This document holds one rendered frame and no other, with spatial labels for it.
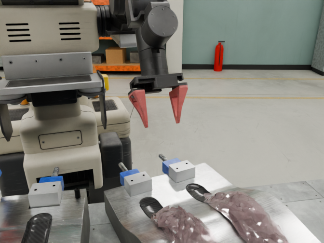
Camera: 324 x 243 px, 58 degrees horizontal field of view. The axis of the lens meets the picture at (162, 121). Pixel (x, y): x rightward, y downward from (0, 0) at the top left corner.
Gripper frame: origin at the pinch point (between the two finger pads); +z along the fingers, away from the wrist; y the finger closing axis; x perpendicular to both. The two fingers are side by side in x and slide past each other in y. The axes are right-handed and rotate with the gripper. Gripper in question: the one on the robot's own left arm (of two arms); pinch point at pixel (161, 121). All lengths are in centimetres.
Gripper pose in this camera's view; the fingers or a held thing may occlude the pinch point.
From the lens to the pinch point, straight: 60.1
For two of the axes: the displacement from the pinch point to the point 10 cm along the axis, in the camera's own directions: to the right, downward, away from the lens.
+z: 1.5, 9.9, -0.5
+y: 9.5, -1.2, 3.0
